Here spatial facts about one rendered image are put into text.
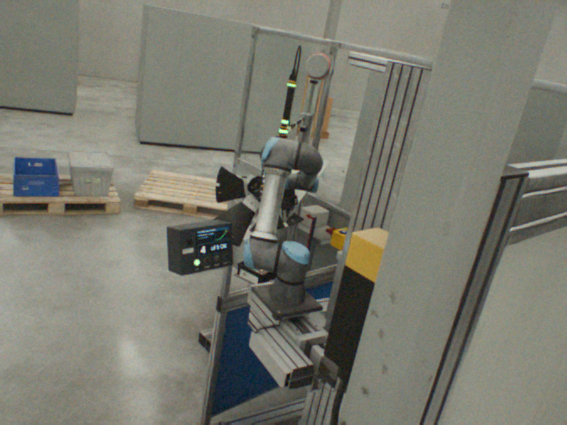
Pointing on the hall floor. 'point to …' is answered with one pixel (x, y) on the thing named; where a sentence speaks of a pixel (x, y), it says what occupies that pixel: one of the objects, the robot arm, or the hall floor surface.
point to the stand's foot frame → (206, 338)
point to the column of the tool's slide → (310, 108)
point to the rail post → (213, 368)
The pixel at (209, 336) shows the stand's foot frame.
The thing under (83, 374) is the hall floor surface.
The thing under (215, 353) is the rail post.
